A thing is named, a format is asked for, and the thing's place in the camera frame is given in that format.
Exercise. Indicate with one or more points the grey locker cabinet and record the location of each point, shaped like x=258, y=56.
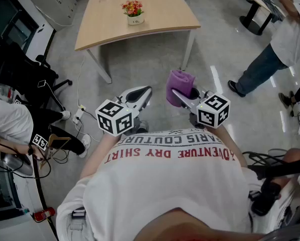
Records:
x=56, y=1

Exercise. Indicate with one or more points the potted red orange flowers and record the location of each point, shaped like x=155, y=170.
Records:
x=135, y=21

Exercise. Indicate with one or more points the person's left forearm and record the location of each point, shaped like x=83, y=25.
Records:
x=97, y=154

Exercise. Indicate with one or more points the white table leg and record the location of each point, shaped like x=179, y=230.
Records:
x=187, y=51
x=100, y=68

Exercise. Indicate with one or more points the red fire extinguisher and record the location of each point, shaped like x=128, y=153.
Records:
x=44, y=214

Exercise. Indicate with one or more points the person's right forearm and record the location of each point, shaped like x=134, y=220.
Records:
x=234, y=144

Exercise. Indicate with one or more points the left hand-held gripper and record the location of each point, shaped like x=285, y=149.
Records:
x=114, y=119

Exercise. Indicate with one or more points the black harness gear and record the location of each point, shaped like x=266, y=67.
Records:
x=267, y=194

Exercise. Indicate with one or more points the table with black legs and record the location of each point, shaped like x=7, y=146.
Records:
x=252, y=11

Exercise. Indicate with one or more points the white power strip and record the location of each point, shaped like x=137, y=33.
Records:
x=79, y=114

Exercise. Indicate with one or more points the white phone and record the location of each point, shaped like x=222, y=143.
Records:
x=41, y=83

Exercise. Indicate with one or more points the purple cloth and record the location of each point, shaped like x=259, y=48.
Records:
x=180, y=80

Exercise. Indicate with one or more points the person's white printed shirt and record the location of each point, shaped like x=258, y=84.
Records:
x=164, y=184

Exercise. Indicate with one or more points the wooden clothes hanger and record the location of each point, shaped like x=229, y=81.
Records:
x=58, y=137

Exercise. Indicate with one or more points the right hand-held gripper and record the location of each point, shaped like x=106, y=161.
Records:
x=210, y=114

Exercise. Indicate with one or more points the black office chair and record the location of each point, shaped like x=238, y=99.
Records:
x=16, y=69

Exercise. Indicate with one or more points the clear water bottle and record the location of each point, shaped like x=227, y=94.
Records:
x=4, y=89

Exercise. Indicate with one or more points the silver stool seat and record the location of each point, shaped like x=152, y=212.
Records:
x=16, y=163

